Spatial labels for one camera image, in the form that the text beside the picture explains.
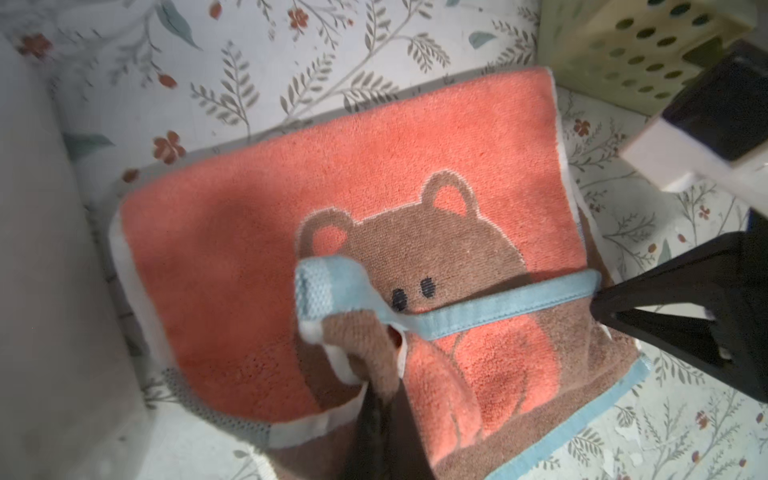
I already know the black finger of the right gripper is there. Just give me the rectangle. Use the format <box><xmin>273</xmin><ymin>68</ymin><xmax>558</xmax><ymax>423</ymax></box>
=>
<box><xmin>590</xmin><ymin>232</ymin><xmax>767</xmax><ymax>402</ymax></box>

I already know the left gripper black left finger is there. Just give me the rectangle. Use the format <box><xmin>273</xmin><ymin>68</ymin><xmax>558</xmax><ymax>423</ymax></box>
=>
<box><xmin>339</xmin><ymin>388</ymin><xmax>391</xmax><ymax>480</ymax></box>

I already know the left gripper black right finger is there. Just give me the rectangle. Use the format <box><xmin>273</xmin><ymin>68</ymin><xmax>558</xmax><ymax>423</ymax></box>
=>
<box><xmin>388</xmin><ymin>383</ymin><xmax>434</xmax><ymax>480</ymax></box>

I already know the pink towel with teal border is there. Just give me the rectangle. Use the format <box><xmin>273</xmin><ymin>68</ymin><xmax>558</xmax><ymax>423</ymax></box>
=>
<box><xmin>109</xmin><ymin>67</ymin><xmax>649</xmax><ymax>479</ymax></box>

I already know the green plastic towel basket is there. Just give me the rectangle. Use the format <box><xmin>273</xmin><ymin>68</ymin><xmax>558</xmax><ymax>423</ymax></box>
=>
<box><xmin>537</xmin><ymin>0</ymin><xmax>758</xmax><ymax>116</ymax></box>

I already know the white plastic laundry basket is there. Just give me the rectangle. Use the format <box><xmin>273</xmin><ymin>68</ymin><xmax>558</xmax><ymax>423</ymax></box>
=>
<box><xmin>1</xmin><ymin>41</ymin><xmax>151</xmax><ymax>479</ymax></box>

